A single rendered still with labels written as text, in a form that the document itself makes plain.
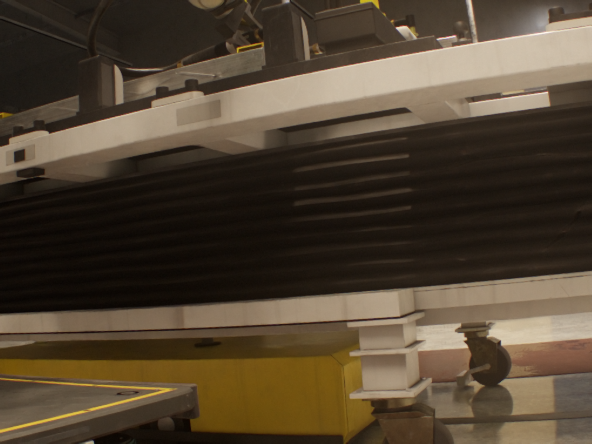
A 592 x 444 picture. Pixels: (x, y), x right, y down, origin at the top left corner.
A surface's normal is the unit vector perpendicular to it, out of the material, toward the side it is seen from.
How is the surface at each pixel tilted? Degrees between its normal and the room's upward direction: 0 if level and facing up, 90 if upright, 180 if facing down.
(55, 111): 90
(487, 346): 90
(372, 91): 90
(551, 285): 90
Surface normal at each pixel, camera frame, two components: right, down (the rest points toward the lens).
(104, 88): 0.91, -0.11
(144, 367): -0.40, -0.03
